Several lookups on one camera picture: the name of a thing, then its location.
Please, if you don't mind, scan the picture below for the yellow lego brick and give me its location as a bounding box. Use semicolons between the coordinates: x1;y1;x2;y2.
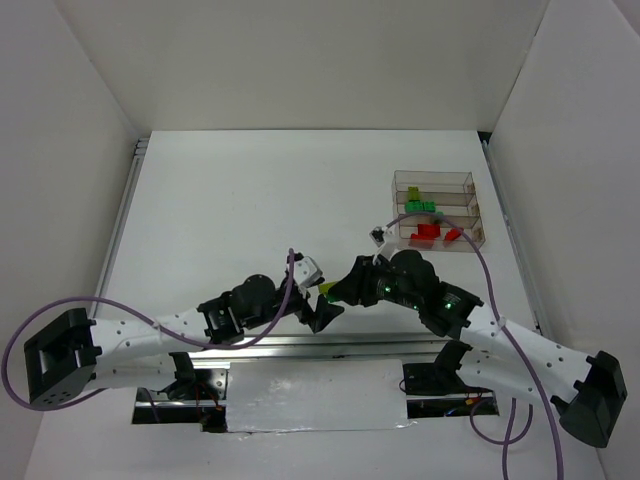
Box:
318;282;335;295

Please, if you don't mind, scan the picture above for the red rectangular lego brick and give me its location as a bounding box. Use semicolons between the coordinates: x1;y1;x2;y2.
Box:
409;224;441;250

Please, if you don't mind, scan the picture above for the silver foil panel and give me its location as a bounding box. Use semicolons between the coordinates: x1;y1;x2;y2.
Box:
226;359;410;433

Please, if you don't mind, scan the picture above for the aluminium front rail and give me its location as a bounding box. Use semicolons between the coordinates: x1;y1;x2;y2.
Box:
189;331;501;362

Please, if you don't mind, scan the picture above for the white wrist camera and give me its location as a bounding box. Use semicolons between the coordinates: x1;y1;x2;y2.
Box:
369;226;398;262
293;256;324;290

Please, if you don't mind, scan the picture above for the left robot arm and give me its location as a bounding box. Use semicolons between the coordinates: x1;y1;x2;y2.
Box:
23;271;344;410

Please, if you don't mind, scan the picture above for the small green lego brick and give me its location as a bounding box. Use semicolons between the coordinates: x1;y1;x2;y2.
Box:
423;201;437;213

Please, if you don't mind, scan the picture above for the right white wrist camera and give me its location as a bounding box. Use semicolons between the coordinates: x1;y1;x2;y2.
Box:
369;226;398;262

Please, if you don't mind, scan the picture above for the clear compartment container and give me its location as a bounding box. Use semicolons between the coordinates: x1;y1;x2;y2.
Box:
392;170;486;253

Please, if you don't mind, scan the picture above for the yellow-green sloped lego brick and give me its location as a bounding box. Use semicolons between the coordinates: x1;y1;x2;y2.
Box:
407;186;421;202

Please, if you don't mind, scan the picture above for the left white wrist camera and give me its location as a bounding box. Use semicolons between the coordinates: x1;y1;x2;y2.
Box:
293;256;324;290

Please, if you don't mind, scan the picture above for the dark green lego brick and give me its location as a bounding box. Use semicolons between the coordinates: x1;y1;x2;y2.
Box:
404;200;424;214

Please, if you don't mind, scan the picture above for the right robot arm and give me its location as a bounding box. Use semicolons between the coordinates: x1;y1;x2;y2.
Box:
328;250;627;448

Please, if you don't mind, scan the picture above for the red rounded lego brick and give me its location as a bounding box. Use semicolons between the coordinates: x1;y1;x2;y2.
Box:
443;228;464;244

